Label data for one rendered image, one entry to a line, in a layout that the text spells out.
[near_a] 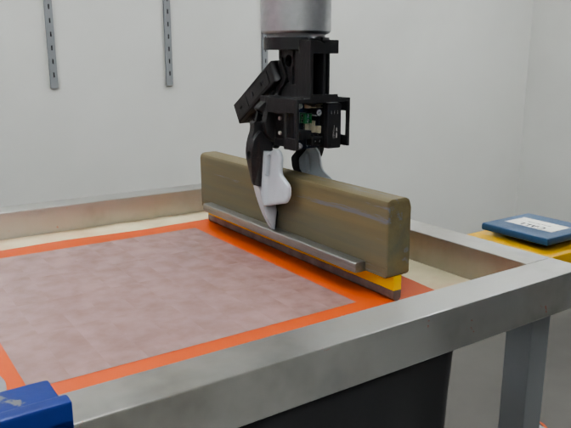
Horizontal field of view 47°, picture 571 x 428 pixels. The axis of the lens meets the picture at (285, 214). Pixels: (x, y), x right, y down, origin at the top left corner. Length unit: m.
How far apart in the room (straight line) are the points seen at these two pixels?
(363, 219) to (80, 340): 0.28
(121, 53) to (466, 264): 2.24
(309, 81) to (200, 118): 2.28
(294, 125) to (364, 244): 0.15
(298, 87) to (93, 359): 0.34
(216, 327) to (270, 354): 0.14
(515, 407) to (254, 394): 0.60
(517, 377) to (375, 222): 0.42
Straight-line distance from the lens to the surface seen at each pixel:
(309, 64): 0.68
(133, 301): 0.65
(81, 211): 0.93
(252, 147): 0.72
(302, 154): 0.75
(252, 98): 0.77
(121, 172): 2.82
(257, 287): 0.67
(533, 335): 0.93
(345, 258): 0.65
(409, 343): 0.51
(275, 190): 0.72
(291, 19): 0.69
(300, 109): 0.69
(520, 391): 0.97
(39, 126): 2.70
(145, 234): 0.88
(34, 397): 0.39
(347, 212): 0.65
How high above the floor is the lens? 1.18
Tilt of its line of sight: 13 degrees down
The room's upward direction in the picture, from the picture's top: straight up
